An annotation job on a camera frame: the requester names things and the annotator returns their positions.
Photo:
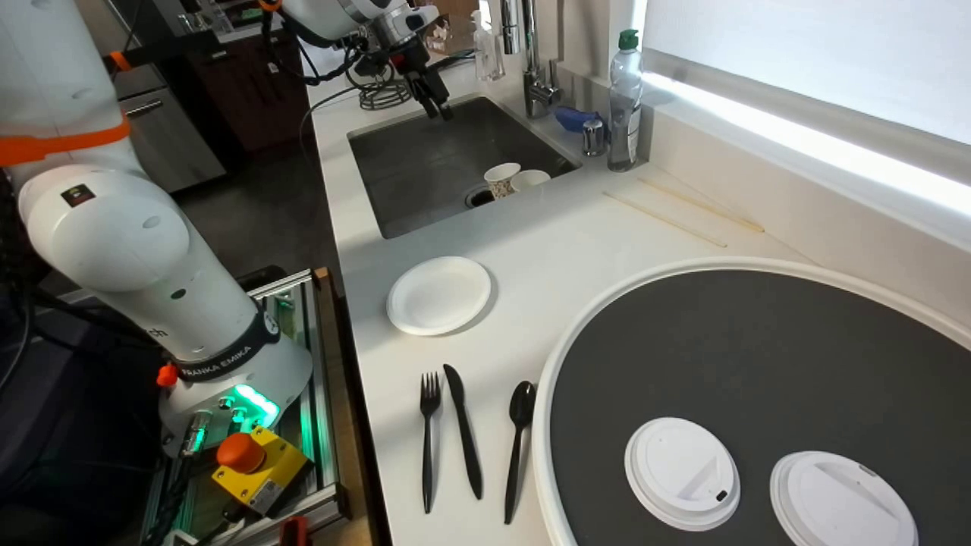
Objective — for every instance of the black plastic spoon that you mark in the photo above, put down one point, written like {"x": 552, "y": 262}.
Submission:
{"x": 520, "y": 404}

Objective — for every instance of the chrome gooseneck faucet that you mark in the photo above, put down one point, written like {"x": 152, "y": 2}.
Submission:
{"x": 542, "y": 93}

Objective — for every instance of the black plastic fork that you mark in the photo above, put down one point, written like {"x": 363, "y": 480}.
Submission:
{"x": 428, "y": 445}

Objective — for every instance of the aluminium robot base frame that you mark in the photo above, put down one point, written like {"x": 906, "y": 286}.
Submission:
{"x": 322, "y": 404}

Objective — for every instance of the stainless steel sink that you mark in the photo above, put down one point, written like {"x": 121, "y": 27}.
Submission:
{"x": 426, "y": 163}

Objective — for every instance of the small chrome dispenser knob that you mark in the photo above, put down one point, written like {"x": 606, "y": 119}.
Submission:
{"x": 594, "y": 137}

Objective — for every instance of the patterned paper coffee cup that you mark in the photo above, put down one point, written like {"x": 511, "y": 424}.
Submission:
{"x": 501, "y": 176}
{"x": 532, "y": 179}

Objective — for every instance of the white round plate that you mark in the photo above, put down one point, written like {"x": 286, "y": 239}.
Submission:
{"x": 441, "y": 294}

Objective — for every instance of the round black tray white rim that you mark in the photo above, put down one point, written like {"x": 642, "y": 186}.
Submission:
{"x": 761, "y": 364}

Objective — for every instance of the black plastic knife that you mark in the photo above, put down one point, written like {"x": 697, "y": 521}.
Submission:
{"x": 461, "y": 428}

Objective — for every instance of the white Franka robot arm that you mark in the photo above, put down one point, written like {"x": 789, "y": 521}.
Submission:
{"x": 111, "y": 232}

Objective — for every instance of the white plastic cup lid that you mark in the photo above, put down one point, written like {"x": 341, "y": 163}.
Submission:
{"x": 685, "y": 474}
{"x": 840, "y": 506}

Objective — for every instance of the grey metal cabinet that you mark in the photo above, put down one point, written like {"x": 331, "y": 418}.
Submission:
{"x": 172, "y": 131}

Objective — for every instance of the yellow emergency stop box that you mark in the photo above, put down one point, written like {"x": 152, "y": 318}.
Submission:
{"x": 260, "y": 474}

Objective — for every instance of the blue sponge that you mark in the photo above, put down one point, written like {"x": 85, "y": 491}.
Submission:
{"x": 572, "y": 119}

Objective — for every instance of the brown wooden cabinet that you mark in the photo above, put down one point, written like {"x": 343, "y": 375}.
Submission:
{"x": 247, "y": 93}

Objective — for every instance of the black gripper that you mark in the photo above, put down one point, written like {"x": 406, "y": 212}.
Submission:
{"x": 411, "y": 62}

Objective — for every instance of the plastic bottle with green cap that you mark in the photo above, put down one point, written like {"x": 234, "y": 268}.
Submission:
{"x": 625, "y": 110}

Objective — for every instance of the black fabric bag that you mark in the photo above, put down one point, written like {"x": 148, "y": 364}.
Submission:
{"x": 70, "y": 427}

